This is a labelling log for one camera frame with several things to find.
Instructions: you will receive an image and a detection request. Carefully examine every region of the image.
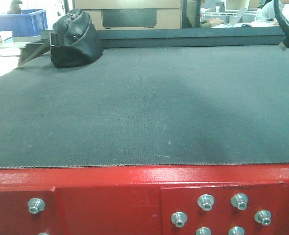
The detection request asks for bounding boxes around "black conveyor belt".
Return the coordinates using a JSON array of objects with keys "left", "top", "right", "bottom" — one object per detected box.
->
[{"left": 0, "top": 26, "right": 289, "bottom": 169}]

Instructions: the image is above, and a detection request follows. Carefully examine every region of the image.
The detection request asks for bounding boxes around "black bag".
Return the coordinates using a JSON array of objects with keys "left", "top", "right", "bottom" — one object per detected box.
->
[{"left": 49, "top": 9, "right": 104, "bottom": 68}]

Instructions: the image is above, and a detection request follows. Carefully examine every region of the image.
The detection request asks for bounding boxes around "silver bolt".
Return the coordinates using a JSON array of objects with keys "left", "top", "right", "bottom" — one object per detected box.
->
[
  {"left": 27, "top": 198, "right": 45, "bottom": 214},
  {"left": 197, "top": 194, "right": 215, "bottom": 211},
  {"left": 254, "top": 210, "right": 272, "bottom": 226},
  {"left": 231, "top": 193, "right": 248, "bottom": 210},
  {"left": 171, "top": 211, "right": 187, "bottom": 228}
]

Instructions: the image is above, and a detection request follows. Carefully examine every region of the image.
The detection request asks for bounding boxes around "cardboard box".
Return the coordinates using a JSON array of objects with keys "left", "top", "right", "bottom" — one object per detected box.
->
[{"left": 73, "top": 0, "right": 183, "bottom": 30}]

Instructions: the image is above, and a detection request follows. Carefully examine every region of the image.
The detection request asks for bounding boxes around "blue crate on table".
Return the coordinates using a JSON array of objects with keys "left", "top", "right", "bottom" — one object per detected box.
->
[{"left": 0, "top": 9, "right": 48, "bottom": 37}]

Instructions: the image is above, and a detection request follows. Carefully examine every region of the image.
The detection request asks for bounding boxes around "seated person in grey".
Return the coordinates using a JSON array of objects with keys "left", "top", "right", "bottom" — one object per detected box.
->
[{"left": 261, "top": 0, "right": 289, "bottom": 21}]

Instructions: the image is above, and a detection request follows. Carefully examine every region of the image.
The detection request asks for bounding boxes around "red conveyor frame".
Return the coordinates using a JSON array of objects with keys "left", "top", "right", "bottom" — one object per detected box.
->
[{"left": 0, "top": 164, "right": 289, "bottom": 235}]

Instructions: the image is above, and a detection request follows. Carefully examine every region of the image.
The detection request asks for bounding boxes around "black USB cable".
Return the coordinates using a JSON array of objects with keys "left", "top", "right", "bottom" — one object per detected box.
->
[{"left": 273, "top": 0, "right": 289, "bottom": 52}]

